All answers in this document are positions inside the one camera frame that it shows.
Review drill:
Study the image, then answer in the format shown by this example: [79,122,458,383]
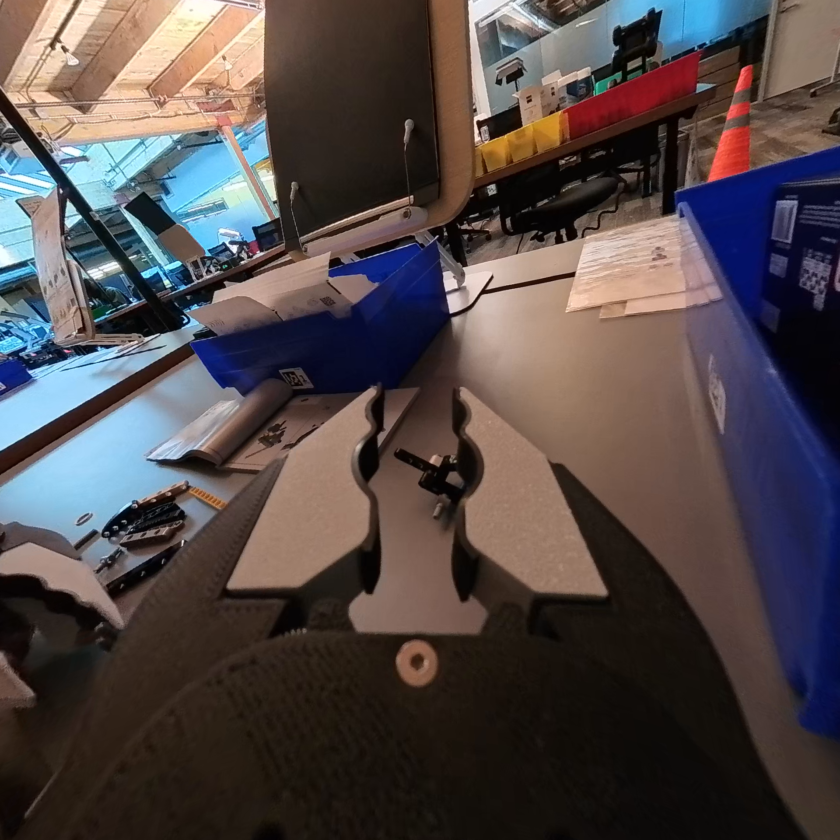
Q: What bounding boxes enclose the black slanted pole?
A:
[0,88,191,329]

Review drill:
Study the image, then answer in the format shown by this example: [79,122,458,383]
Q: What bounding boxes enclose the black curved lego panel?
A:
[101,499,188,536]

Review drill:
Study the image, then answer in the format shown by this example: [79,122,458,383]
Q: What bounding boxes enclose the lego instruction booklet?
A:
[146,379,421,475]

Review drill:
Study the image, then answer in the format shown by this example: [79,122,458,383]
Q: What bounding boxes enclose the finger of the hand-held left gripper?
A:
[0,543,126,634]
[0,522,84,560]

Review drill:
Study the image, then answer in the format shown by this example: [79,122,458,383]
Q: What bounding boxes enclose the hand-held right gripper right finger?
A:
[454,386,609,602]

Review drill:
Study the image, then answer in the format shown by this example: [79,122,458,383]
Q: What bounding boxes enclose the printed paper sheets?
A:
[566,217,723,319]

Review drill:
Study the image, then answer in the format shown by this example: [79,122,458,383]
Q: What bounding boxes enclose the computer monitor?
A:
[262,0,494,315]

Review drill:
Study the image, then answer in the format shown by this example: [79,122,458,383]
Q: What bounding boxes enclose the white paper bags bundle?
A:
[193,252,382,329]

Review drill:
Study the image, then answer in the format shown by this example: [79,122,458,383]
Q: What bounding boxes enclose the blue plastic bin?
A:
[676,146,840,732]
[190,241,450,398]

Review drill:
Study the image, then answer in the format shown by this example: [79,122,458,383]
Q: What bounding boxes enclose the paper board on white stand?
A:
[16,190,145,349]

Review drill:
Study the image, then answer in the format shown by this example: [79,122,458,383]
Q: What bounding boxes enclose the long wooden table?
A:
[472,85,716,198]

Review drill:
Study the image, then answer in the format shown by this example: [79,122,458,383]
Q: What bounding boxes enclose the small black lego axle connector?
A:
[394,448,460,522]

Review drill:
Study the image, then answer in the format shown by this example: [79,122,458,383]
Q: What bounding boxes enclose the black lego box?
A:
[761,177,840,408]

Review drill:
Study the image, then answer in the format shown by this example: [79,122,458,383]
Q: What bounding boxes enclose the white long lego beam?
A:
[134,482,191,509]

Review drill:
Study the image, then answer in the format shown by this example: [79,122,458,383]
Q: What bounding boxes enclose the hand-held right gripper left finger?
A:
[226,385,384,599]

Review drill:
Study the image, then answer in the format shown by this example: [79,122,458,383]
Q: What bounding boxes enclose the black office chair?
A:
[502,176,618,253]

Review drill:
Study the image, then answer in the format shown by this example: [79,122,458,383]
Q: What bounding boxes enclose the red plastic bin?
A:
[564,51,703,140]

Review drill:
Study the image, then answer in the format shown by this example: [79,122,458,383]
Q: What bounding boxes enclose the black flat lego beam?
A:
[105,539,188,595]

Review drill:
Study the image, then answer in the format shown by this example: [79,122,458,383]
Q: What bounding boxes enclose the orange traffic cone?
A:
[707,66,754,182]

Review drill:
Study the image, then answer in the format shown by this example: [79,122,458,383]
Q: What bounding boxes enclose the black machine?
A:
[610,10,664,83]

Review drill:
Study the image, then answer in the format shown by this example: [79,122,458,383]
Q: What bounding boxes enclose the white cardboard boxes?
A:
[521,69,595,124]

